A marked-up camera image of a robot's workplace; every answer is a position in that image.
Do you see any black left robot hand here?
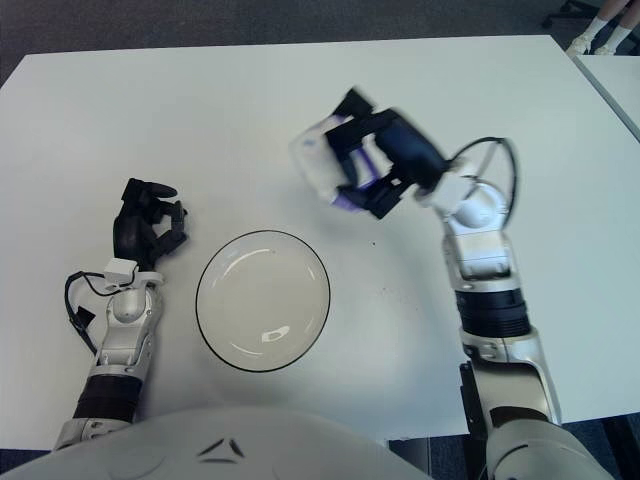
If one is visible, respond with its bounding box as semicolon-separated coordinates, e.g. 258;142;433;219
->
112;177;192;274

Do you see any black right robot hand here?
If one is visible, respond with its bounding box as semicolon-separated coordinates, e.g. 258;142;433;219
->
324;88;451;220

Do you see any purple tissue paper pack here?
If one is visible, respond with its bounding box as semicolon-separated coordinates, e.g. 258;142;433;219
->
288;112;399;211

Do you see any white plate with black rim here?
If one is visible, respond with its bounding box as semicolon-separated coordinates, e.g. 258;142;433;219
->
195;229;332;372

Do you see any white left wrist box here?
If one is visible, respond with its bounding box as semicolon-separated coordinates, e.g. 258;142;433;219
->
103;258;139;284

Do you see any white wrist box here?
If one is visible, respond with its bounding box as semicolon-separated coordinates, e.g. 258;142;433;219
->
430;174;474;211
103;258;139;284

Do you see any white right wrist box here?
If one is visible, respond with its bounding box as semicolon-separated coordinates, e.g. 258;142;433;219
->
430;174;474;211

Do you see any black office chair base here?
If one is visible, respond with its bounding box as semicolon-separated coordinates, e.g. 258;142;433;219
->
542;0;601;29

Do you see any white side table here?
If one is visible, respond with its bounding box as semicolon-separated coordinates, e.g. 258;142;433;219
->
573;53;640;141

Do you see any person's leg with white sock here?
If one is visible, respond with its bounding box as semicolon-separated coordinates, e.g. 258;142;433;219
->
582;0;626;44
607;0;640;51

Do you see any grey robot torso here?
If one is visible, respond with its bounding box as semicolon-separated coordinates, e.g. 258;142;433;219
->
0;405;431;480

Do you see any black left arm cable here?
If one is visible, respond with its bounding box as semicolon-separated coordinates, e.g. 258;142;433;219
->
63;271;114;354

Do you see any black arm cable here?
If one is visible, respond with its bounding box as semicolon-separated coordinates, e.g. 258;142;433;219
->
63;271;114;354
447;137;521;221

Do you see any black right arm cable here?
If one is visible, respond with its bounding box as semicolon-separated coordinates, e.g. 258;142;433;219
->
447;137;521;221

